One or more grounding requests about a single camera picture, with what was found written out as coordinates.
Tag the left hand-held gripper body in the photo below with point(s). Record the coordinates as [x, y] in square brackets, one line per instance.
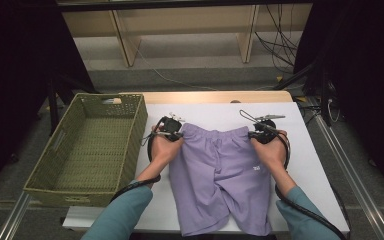
[170, 126]

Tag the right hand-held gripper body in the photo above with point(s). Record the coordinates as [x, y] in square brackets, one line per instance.
[263, 133]

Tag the purple shorts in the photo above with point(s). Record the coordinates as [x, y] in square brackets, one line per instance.
[220, 173]

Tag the green woven basket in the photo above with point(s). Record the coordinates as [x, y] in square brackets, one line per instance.
[90, 150]

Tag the person's right hand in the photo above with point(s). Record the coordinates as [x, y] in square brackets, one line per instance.
[273, 153]

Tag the person's left hand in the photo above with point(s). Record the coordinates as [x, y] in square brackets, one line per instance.
[163, 150]

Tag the white table board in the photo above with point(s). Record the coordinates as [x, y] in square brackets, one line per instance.
[220, 113]

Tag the black metal stand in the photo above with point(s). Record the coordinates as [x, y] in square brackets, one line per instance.
[52, 106]
[293, 75]

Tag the beige wooden shelf unit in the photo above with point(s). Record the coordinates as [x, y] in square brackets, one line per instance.
[180, 20]

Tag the black curtain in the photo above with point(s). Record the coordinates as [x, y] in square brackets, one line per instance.
[13, 66]
[363, 66]

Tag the black crossbar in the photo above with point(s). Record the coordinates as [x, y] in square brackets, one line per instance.
[180, 4]

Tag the aluminium rail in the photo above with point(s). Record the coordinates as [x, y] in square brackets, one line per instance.
[348, 166]
[13, 216]

